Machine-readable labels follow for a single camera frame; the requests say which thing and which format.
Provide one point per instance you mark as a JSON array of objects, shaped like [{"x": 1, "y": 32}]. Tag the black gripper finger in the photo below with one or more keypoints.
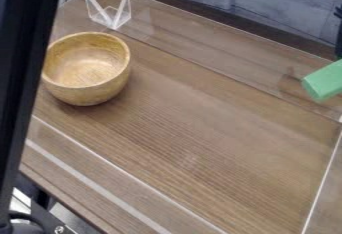
[{"x": 339, "y": 43}]

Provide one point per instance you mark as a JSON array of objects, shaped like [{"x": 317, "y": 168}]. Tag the green rectangular block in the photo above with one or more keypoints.
[{"x": 324, "y": 83}]

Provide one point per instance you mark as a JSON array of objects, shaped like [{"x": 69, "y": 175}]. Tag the clear acrylic corner bracket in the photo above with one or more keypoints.
[{"x": 110, "y": 16}]

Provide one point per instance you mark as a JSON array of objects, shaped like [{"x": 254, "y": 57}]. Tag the black metal bracket with screw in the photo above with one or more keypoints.
[{"x": 51, "y": 224}]

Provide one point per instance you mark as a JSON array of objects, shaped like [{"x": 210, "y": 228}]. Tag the wooden bowl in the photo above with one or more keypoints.
[{"x": 86, "y": 68}]

